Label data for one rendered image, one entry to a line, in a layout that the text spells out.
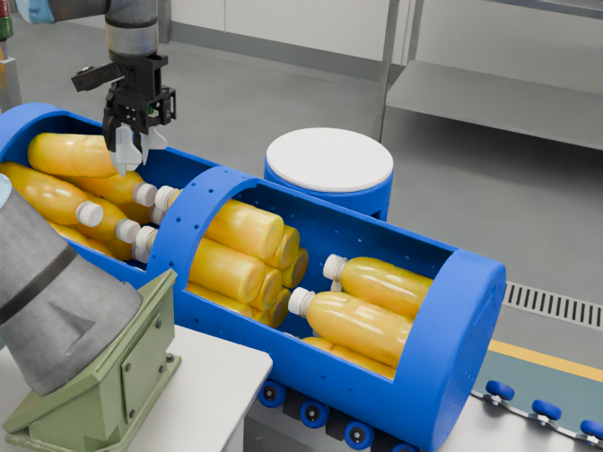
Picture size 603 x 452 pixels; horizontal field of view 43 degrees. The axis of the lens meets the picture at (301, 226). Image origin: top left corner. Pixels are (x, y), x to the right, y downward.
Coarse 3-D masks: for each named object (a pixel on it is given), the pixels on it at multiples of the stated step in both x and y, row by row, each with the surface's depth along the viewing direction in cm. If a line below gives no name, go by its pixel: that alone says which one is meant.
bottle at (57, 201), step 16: (16, 176) 131; (32, 176) 131; (48, 176) 131; (32, 192) 129; (48, 192) 128; (64, 192) 128; (80, 192) 129; (48, 208) 128; (64, 208) 127; (80, 208) 127; (64, 224) 130
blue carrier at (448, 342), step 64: (0, 128) 129; (64, 128) 146; (192, 192) 115; (256, 192) 131; (192, 256) 112; (320, 256) 132; (384, 256) 125; (448, 256) 116; (192, 320) 113; (448, 320) 97; (320, 384) 105; (384, 384) 99; (448, 384) 97
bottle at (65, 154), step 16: (32, 144) 132; (48, 144) 130; (64, 144) 128; (80, 144) 126; (96, 144) 125; (32, 160) 132; (48, 160) 130; (64, 160) 128; (80, 160) 126; (96, 160) 125; (80, 176) 130; (96, 176) 127
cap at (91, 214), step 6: (90, 204) 127; (96, 204) 128; (84, 210) 127; (90, 210) 126; (96, 210) 127; (102, 210) 129; (84, 216) 126; (90, 216) 126; (96, 216) 128; (102, 216) 129; (84, 222) 127; (90, 222) 127; (96, 222) 129
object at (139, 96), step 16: (128, 64) 111; (144, 64) 111; (160, 64) 112; (128, 80) 115; (144, 80) 113; (160, 80) 113; (112, 96) 116; (128, 96) 114; (144, 96) 114; (160, 96) 115; (128, 112) 117; (144, 112) 113; (160, 112) 118; (176, 112) 120; (144, 128) 115
